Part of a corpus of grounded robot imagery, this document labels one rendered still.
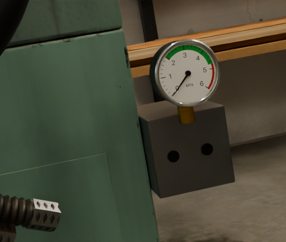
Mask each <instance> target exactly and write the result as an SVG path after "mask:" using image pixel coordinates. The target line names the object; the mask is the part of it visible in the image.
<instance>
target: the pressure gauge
mask: <svg viewBox="0 0 286 242"><path fill-rule="evenodd" d="M186 71H190V72H191V75H190V76H188V77H187V78H186V79H185V81H184V82H183V84H182V85H181V86H180V88H179V89H178V90H177V88H178V87H179V85H180V84H181V82H182V81H183V79H184V77H185V76H186V75H185V72H186ZM149 74H150V80H151V84H152V86H153V88H154V90H155V91H156V92H157V94H158V95H159V96H161V97H162V98H163V99H164V100H166V101H169V102H170V103H172V104H174V105H176V106H177V109H178V115H179V122H180V123H181V124H188V123H192V122H195V121H196V119H195V113H194V106H197V105H200V104H202V103H203V102H205V101H207V100H208V99H209V98H210V97H211V96H212V95H213V93H214V92H215V90H216V89H217V87H218V84H219V80H220V65H219V61H218V58H217V56H216V55H215V53H214V52H213V50H212V49H211V48H210V47H209V46H207V45H206V44H205V43H203V42H201V41H198V40H195V39H182V40H175V41H172V42H169V43H167V44H165V45H163V46H162V47H161V48H160V49H159V50H158V51H157V52H156V53H155V55H154V57H153V58H152V61H151V64H150V71H149ZM176 90H177V92H176V93H175V91H176ZM174 93H175V94H174ZM173 95H174V96H173Z"/></svg>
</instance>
